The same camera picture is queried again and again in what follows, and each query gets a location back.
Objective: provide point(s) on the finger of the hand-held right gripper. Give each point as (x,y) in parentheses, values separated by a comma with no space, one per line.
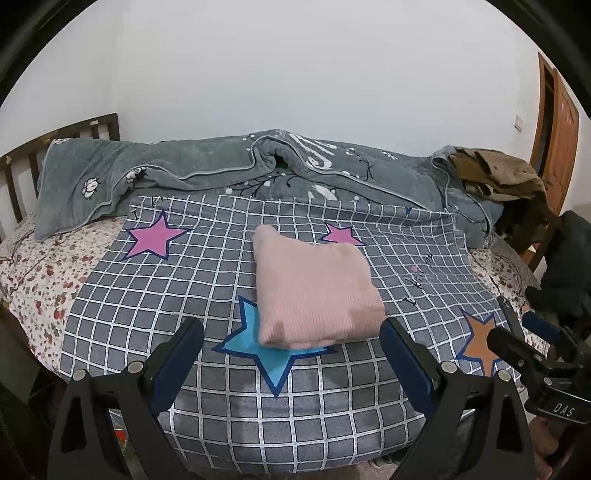
(542,325)
(517,350)

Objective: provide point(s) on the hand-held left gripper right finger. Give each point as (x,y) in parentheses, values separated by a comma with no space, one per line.
(406,364)

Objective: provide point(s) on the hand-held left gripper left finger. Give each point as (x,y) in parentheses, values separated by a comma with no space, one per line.
(178,364)

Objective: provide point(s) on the pink ribbed sweater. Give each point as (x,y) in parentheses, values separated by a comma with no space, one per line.
(314,290)

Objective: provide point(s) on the brown clothes pile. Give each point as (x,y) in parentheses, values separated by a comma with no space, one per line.
(498,173)

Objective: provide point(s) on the person's right hand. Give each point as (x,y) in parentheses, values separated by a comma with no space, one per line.
(549,438)

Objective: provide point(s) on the grey checked star blanket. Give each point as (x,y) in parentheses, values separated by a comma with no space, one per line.
(184,281)

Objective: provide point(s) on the dark wooden chair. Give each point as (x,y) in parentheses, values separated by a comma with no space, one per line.
(521,226)

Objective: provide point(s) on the floral bed sheet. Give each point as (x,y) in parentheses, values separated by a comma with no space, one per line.
(41,286)

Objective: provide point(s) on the wooden door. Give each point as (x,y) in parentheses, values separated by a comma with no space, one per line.
(561,138)

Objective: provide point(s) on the grey plush quilt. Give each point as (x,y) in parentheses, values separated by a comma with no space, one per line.
(184,159)

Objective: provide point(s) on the dark wooden headboard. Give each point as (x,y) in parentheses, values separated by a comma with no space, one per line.
(18,166)

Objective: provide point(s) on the white wall switch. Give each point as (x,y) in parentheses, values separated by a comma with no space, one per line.
(518,122)

